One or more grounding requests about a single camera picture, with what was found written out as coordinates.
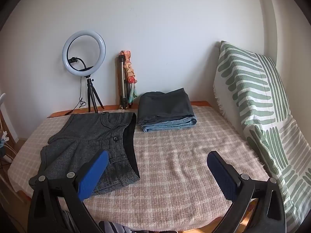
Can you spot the small black tripod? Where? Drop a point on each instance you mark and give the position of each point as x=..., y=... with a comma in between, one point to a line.
x=90, y=89

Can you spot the dark grey folded pants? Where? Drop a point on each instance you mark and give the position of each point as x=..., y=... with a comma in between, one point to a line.
x=165, y=104

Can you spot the silver folded tripod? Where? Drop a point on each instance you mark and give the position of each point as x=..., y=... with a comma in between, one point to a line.
x=120, y=77

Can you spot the blue folded jeans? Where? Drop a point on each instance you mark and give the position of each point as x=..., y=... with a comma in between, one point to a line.
x=170, y=125

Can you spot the striped cloth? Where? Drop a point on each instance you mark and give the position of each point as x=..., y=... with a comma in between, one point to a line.
x=114, y=228

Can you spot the green striped white pillow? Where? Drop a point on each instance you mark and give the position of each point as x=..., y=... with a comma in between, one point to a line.
x=250, y=89

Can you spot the grey tweed pants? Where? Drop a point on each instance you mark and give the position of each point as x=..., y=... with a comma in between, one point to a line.
x=92, y=131

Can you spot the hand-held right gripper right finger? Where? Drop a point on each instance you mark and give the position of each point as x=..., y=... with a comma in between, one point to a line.
x=222, y=174

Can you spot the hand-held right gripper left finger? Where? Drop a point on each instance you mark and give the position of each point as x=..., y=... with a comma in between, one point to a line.
x=94, y=174

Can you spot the beige checked blanket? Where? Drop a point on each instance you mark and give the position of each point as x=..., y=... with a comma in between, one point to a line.
x=170, y=170

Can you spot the folded tripod with orange scarf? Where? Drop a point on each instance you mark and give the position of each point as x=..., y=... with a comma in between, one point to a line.
x=130, y=72

